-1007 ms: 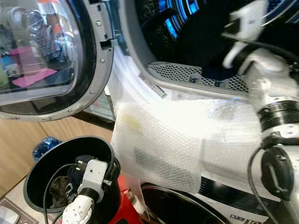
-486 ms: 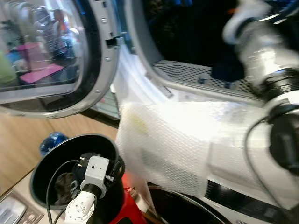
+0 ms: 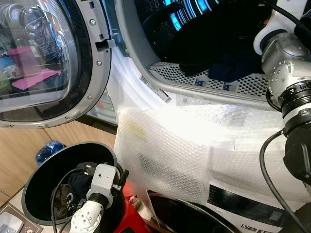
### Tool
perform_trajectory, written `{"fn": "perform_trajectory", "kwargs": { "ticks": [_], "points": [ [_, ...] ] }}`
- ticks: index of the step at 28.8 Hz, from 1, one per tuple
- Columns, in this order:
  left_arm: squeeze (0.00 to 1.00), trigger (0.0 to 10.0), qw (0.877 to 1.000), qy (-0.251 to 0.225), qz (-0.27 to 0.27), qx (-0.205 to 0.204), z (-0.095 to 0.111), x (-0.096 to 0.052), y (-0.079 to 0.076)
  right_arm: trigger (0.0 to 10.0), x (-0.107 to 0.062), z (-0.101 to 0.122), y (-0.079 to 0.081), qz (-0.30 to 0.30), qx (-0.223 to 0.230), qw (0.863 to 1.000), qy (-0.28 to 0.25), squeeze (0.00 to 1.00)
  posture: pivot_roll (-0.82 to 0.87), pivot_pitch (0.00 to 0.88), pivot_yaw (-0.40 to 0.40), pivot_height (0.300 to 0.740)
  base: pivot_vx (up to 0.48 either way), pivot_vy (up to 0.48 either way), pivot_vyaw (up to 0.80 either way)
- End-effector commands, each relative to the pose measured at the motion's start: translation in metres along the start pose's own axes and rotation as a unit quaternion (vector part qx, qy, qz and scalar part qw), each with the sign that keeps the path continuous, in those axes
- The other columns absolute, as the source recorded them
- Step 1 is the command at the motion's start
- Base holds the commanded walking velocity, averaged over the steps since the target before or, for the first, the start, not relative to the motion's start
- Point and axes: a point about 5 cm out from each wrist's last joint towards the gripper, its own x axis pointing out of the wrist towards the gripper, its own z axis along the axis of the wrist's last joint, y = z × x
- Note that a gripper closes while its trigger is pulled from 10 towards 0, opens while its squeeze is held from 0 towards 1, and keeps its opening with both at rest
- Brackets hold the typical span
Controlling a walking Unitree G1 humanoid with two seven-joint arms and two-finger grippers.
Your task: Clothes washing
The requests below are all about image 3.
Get dark brown crumpled clothes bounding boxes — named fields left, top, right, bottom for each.
left=51, top=163, right=98, bottom=220

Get dark navy clothes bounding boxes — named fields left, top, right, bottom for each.
left=165, top=29, right=268, bottom=83

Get red plastic stool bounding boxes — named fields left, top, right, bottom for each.
left=114, top=182, right=154, bottom=233

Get clear bubble wrap sheet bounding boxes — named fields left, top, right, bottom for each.
left=106, top=53, right=311, bottom=205

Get blue plastic bottle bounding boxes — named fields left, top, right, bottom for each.
left=35, top=140, right=66, bottom=166

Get black round laundry bucket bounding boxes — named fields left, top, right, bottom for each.
left=22, top=141, right=132, bottom=227

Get round glass machine door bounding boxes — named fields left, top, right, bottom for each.
left=0, top=0, right=113, bottom=129

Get white washer with dark door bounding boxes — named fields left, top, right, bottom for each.
left=146, top=182, right=311, bottom=233

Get grey control panel device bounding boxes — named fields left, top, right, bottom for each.
left=0, top=203, right=26, bottom=233

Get white front-load laundry machine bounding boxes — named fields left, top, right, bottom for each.
left=100, top=0, right=311, bottom=204

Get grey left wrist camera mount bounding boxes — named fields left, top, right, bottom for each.
left=86, top=164, right=121, bottom=207

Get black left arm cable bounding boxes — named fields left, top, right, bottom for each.
left=51, top=166, right=98, bottom=233

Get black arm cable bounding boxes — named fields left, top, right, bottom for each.
left=265, top=0, right=311, bottom=37
left=51, top=166, right=98, bottom=233
left=259, top=129, right=311, bottom=233

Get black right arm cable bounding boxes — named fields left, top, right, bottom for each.
left=259, top=129, right=311, bottom=233
left=265, top=0, right=311, bottom=37

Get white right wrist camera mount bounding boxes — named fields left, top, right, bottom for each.
left=254, top=12, right=304, bottom=55

